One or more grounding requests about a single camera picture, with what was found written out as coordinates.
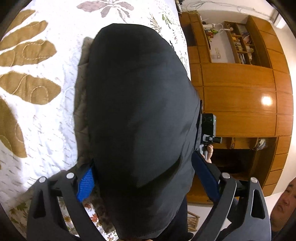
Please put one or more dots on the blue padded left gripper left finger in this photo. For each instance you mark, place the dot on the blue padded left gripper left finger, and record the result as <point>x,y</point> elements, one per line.
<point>85,185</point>

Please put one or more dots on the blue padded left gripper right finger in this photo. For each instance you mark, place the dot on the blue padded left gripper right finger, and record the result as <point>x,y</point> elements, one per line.
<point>208,180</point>

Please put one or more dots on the person's right hand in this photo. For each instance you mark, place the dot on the person's right hand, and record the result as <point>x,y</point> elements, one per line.
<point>209,154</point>

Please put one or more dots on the black quilted pants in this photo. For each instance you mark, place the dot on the black quilted pants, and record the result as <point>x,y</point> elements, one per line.
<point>142,113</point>

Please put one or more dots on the floral quilted bedspread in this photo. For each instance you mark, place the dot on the floral quilted bedspread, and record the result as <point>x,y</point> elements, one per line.
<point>44,55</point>

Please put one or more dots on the wooden bookshelf with books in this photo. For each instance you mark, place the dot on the wooden bookshelf with books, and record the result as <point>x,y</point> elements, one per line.
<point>242,44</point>

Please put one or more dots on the person's face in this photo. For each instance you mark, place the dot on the person's face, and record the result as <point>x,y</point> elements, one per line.
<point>283,208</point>

